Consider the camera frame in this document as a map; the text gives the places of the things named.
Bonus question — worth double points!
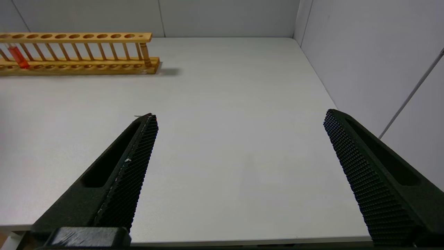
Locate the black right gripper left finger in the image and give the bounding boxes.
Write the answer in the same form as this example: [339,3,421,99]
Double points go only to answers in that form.
[31,113,159,240]

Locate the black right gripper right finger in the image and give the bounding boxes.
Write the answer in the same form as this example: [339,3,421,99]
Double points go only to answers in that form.
[323,109,444,248]

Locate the red pigment test tube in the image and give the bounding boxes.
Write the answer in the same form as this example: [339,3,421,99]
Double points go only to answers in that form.
[6,43,30,69]

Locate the wooden test tube rack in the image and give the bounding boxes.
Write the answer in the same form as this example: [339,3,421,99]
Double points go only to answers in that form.
[0,32,161,76]

